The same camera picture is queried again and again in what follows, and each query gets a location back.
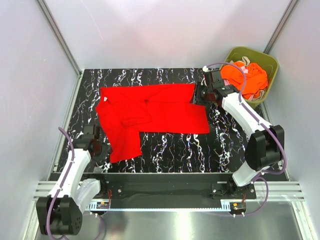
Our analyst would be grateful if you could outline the red t-shirt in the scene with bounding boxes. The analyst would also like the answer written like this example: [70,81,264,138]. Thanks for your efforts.
[95,83,210,163]

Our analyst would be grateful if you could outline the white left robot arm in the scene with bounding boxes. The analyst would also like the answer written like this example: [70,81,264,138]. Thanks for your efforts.
[35,124,112,240]

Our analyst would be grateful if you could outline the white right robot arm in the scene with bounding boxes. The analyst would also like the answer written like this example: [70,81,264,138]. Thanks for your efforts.
[191,69,287,199]

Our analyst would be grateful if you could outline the pink garment in bin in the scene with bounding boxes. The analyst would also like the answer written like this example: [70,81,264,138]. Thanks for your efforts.
[220,64,249,88]

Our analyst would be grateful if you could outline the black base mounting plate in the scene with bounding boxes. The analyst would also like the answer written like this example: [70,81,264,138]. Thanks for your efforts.
[82,173,257,211]

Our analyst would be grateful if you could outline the orange t-shirt in bin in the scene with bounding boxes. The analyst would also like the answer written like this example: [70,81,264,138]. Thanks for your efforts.
[232,62,268,101]

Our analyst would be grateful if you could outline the beige garment in bin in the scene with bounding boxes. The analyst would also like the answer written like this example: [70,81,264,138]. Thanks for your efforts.
[230,56,251,67]

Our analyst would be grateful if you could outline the left small controller board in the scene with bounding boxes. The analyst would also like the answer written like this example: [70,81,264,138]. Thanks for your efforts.
[96,201,110,210]

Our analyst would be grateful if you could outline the small controller board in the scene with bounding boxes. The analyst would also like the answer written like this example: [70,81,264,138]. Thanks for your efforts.
[231,202,247,211]
[96,201,110,210]

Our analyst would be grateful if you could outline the olive green plastic bin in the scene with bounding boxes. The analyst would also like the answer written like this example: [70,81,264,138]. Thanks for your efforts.
[220,46,279,109]

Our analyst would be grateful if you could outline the right small controller board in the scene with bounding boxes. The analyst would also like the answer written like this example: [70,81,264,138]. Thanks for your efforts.
[231,202,247,211]

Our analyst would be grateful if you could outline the aluminium right corner post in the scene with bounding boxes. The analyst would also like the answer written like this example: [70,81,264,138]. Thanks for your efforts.
[263,0,300,54]

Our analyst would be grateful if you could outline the aluminium corner post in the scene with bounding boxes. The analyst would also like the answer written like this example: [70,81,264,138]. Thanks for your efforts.
[263,0,300,54]
[35,0,82,77]

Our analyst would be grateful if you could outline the aluminium front rail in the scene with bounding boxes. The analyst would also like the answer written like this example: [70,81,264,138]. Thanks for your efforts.
[32,181,306,213]

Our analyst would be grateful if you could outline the aluminium left corner post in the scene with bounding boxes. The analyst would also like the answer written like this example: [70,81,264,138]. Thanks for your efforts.
[35,0,82,77]

